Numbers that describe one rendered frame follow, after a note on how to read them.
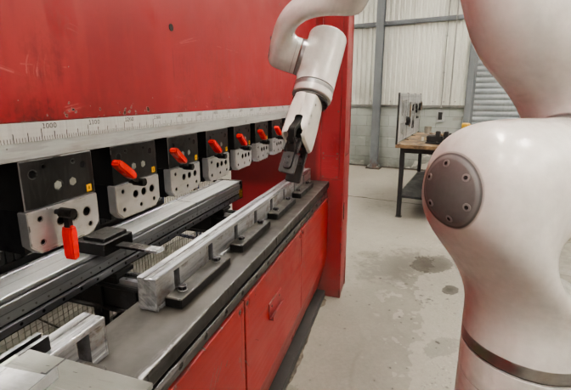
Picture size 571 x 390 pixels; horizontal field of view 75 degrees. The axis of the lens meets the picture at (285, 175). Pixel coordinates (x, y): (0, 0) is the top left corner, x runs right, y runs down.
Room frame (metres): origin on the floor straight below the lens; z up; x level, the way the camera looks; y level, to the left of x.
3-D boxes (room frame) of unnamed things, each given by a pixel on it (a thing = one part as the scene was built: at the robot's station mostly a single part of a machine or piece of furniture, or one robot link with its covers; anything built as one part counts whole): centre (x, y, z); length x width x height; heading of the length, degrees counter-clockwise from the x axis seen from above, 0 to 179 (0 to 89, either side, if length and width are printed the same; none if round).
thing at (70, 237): (0.64, 0.40, 1.20); 0.04 x 0.02 x 0.10; 72
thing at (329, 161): (2.73, -0.03, 1.15); 0.85 x 0.25 x 2.30; 72
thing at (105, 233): (1.06, 0.49, 1.01); 0.26 x 0.12 x 0.05; 72
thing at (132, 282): (1.20, 0.68, 0.81); 0.64 x 0.08 x 0.14; 72
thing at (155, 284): (1.71, 0.11, 0.92); 1.67 x 0.06 x 0.10; 162
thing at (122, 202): (0.86, 0.39, 1.26); 0.15 x 0.09 x 0.17; 162
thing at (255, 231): (1.45, 0.14, 0.89); 0.30 x 0.05 x 0.03; 162
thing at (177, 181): (1.05, 0.32, 1.26); 0.15 x 0.09 x 0.17; 162
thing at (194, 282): (1.07, 0.26, 0.89); 0.30 x 0.05 x 0.03; 162
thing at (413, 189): (4.99, -2.04, 0.75); 1.80 x 0.75 x 1.50; 153
